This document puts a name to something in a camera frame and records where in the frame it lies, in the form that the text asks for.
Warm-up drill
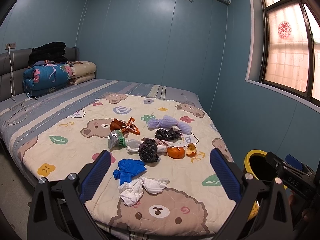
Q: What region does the white paper towel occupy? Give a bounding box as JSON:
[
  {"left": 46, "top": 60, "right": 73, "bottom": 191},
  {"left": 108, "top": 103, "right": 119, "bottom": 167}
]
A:
[{"left": 118, "top": 177, "right": 170, "bottom": 207}]

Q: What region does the green silver snack bag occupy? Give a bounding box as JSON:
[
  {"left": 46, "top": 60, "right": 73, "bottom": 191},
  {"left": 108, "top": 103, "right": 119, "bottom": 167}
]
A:
[{"left": 108, "top": 130, "right": 126, "bottom": 149}]

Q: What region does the orange snack wrapper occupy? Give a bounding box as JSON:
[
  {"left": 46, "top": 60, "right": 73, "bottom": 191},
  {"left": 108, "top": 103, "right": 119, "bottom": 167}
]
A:
[{"left": 110, "top": 117, "right": 140, "bottom": 135}]

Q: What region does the large black plastic bag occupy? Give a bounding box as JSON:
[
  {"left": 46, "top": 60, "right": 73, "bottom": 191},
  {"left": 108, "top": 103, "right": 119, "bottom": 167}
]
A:
[{"left": 138, "top": 138, "right": 159, "bottom": 163}]

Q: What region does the small black plastic bag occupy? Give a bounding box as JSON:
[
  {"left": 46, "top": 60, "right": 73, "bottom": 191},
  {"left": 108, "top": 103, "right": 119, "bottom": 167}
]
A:
[{"left": 155, "top": 128, "right": 182, "bottom": 141}]

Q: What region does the purple foam fruit net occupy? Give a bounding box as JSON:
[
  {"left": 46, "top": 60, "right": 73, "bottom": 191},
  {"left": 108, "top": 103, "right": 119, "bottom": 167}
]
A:
[{"left": 147, "top": 115, "right": 192, "bottom": 134}]

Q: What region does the white tissue wad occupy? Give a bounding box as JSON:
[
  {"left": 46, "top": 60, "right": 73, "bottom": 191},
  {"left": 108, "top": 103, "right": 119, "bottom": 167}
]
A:
[{"left": 126, "top": 139, "right": 142, "bottom": 153}]

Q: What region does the yellow rimmed trash bin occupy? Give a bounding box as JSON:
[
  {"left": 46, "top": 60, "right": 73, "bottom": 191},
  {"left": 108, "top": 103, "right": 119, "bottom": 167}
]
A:
[{"left": 244, "top": 150, "right": 277, "bottom": 222}]

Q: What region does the cream bear print quilt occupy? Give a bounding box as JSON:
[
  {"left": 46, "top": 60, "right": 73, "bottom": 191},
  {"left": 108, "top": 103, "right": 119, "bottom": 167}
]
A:
[{"left": 17, "top": 94, "right": 235, "bottom": 237}]

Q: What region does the blue floral folded duvet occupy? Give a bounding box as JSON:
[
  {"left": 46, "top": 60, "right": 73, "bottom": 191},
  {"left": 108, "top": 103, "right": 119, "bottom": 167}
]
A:
[{"left": 22, "top": 63, "right": 73, "bottom": 97}]

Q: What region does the beige folded blanket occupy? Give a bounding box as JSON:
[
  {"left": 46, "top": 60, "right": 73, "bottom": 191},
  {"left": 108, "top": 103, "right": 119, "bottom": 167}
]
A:
[{"left": 69, "top": 61, "right": 97, "bottom": 85}]

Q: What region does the grey padded headboard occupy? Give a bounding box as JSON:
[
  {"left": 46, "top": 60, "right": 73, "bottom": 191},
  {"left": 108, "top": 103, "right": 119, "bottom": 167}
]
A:
[{"left": 1, "top": 47, "right": 79, "bottom": 101}]

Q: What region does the black clothing pile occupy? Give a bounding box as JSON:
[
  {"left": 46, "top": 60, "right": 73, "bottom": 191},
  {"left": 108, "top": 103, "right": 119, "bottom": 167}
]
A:
[{"left": 28, "top": 42, "right": 68, "bottom": 67}]

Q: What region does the window with dark frame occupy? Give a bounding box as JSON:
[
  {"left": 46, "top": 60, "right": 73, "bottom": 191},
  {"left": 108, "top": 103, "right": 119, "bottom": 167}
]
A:
[{"left": 245, "top": 0, "right": 319, "bottom": 112}]

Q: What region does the wall power socket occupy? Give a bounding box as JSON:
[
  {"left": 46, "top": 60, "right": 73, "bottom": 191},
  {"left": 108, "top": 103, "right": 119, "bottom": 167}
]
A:
[{"left": 5, "top": 42, "right": 16, "bottom": 50}]

